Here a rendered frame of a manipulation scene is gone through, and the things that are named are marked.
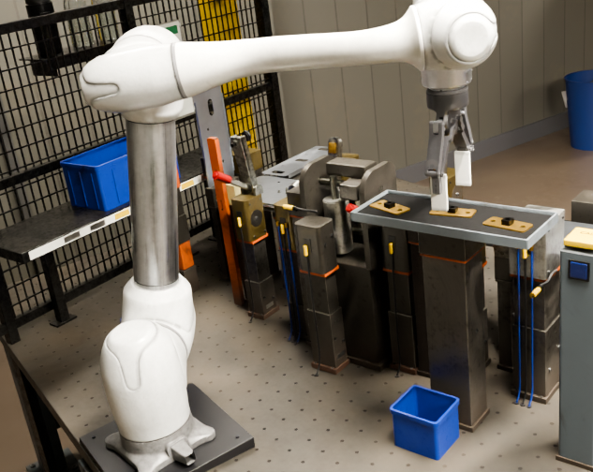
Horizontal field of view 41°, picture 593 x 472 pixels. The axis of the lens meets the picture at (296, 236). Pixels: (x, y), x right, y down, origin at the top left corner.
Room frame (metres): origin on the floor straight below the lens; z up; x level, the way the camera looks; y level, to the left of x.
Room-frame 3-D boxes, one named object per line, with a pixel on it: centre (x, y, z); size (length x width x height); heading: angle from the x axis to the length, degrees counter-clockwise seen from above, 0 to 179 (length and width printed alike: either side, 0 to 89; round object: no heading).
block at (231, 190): (2.06, 0.15, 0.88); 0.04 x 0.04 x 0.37; 49
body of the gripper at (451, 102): (1.40, -0.30, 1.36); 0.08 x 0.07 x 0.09; 148
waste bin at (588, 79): (5.19, -2.14, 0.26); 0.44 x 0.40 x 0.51; 121
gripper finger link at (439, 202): (1.34, -0.27, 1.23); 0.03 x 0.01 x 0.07; 58
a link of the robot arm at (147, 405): (1.42, 0.35, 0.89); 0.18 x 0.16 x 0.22; 177
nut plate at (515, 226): (1.30, -0.38, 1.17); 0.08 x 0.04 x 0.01; 43
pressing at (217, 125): (2.28, 0.20, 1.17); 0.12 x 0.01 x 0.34; 139
